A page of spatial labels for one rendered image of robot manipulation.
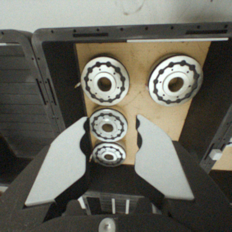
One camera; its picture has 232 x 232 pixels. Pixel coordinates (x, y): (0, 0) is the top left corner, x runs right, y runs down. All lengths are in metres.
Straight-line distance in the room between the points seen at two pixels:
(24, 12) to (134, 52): 0.34
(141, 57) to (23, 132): 0.42
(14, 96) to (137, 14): 0.39
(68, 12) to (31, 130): 0.36
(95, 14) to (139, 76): 0.22
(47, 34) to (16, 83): 0.22
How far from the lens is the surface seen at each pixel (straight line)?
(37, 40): 0.21
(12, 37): 0.23
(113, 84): 0.25
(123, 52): 0.27
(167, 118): 0.34
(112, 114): 0.29
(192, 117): 0.33
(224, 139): 0.29
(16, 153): 0.60
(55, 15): 0.46
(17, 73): 0.38
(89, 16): 0.42
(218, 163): 0.53
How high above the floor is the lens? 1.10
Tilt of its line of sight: 59 degrees down
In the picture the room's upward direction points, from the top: 171 degrees counter-clockwise
